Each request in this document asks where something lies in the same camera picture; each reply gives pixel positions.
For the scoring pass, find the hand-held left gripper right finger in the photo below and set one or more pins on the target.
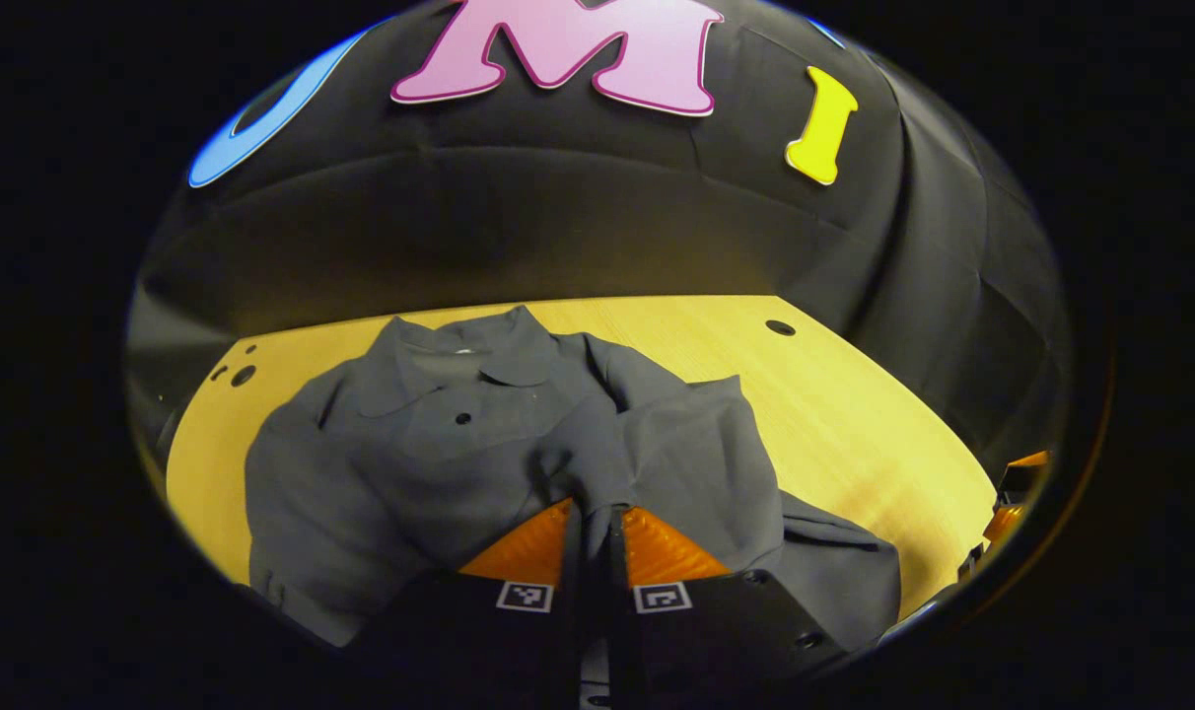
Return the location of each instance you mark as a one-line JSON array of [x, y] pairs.
[[726, 631]]

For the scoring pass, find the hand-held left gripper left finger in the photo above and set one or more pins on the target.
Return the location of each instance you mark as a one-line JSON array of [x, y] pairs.
[[479, 631]]

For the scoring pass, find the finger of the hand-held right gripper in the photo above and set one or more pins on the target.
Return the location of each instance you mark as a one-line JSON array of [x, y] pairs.
[[1031, 459], [1007, 523]]

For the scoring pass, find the grey button-up shirt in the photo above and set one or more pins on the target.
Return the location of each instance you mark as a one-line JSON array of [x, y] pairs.
[[440, 444]]

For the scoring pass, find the black backdrop cloth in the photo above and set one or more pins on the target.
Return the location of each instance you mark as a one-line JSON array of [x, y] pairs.
[[558, 217]]

